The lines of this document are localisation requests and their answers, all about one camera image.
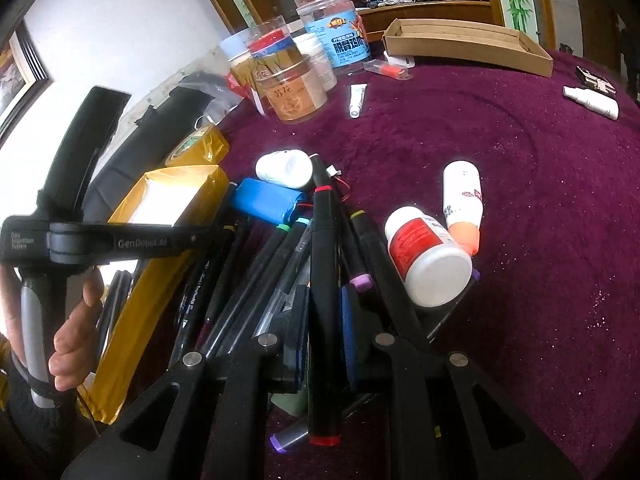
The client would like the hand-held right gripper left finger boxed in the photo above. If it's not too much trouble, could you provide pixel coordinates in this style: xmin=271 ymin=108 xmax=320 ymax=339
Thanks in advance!
xmin=60 ymin=284 xmax=311 ymax=480

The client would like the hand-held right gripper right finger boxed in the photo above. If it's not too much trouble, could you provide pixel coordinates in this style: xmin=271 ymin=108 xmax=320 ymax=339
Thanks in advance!
xmin=340 ymin=284 xmax=583 ymax=480

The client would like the yellow taped box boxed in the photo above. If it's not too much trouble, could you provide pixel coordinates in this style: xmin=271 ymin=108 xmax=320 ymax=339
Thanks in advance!
xmin=90 ymin=164 xmax=232 ymax=426

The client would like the black marker red band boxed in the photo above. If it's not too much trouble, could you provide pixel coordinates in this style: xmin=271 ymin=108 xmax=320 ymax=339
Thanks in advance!
xmin=306 ymin=154 xmax=347 ymax=448

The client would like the black marker purple band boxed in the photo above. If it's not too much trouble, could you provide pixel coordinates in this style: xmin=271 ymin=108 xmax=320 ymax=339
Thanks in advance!
xmin=336 ymin=195 xmax=375 ymax=292

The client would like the black marker green band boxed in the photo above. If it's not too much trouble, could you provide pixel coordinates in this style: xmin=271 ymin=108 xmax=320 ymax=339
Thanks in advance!
xmin=197 ymin=222 xmax=296 ymax=361

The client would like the pile of pens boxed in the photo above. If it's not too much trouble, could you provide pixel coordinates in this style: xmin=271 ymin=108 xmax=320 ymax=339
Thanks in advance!
xmin=170 ymin=180 xmax=481 ymax=456

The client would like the white bottle red label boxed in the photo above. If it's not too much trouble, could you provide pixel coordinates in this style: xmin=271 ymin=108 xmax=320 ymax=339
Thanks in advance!
xmin=384 ymin=206 xmax=474 ymax=309

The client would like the white bottle orange cap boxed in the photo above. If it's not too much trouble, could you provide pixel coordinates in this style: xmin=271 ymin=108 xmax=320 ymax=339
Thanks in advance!
xmin=442 ymin=160 xmax=484 ymax=257

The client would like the person's left hand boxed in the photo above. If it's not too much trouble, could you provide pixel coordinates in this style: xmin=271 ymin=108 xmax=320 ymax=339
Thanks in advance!
xmin=50 ymin=271 xmax=107 ymax=393

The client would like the black leather chair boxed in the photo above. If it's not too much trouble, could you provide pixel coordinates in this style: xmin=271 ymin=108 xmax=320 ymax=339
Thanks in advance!
xmin=92 ymin=72 xmax=246 ymax=221

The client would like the yellow tape roll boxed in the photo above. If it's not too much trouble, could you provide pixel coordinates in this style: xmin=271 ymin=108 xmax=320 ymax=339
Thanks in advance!
xmin=164 ymin=124 xmax=232 ymax=168

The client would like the blue battery pack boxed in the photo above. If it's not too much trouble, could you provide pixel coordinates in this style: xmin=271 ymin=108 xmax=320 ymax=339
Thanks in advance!
xmin=234 ymin=165 xmax=353 ymax=226

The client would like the small white pill bottle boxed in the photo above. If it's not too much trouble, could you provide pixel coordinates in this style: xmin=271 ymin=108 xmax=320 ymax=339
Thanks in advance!
xmin=255 ymin=149 xmax=314 ymax=188

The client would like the clear plastic bag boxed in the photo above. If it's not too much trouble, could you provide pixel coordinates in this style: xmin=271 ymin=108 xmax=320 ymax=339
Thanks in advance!
xmin=179 ymin=72 xmax=247 ymax=126

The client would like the purple velvet tablecloth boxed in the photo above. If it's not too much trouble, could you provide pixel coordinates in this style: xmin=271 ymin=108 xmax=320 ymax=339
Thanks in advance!
xmin=150 ymin=49 xmax=640 ymax=480

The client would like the pale blue cup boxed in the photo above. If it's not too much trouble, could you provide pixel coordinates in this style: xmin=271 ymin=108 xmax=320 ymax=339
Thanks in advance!
xmin=219 ymin=30 xmax=266 ymax=63

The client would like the small white tube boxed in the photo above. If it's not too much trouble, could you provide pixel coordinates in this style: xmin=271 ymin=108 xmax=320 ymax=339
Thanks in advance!
xmin=348 ymin=83 xmax=369 ymax=120

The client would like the bundle of brown stick packets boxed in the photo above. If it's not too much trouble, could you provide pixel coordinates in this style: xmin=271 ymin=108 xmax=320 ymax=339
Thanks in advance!
xmin=244 ymin=29 xmax=301 ymax=86

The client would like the clear case orange insert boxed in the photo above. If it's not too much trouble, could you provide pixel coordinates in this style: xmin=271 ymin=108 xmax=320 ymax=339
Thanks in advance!
xmin=363 ymin=58 xmax=417 ymax=82

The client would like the white lid granule jar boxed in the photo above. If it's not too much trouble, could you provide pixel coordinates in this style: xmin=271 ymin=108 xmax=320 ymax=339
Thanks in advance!
xmin=291 ymin=32 xmax=337 ymax=92

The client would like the clear jar blue label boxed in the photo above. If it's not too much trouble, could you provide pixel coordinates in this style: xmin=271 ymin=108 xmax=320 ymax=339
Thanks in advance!
xmin=296 ymin=0 xmax=372 ymax=77

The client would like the cardboard tray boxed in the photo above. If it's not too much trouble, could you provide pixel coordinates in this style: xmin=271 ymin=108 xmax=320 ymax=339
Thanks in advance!
xmin=382 ymin=18 xmax=555 ymax=79

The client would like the white spray bottle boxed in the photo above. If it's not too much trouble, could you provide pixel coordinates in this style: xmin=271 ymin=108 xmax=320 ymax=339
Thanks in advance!
xmin=562 ymin=85 xmax=621 ymax=121

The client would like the small black silver box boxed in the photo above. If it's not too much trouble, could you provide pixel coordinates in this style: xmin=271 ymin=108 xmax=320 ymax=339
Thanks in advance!
xmin=575 ymin=65 xmax=617 ymax=97

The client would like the framed wall picture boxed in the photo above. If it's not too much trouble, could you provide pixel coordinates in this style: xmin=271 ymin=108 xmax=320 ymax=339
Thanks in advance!
xmin=0 ymin=19 xmax=54 ymax=137

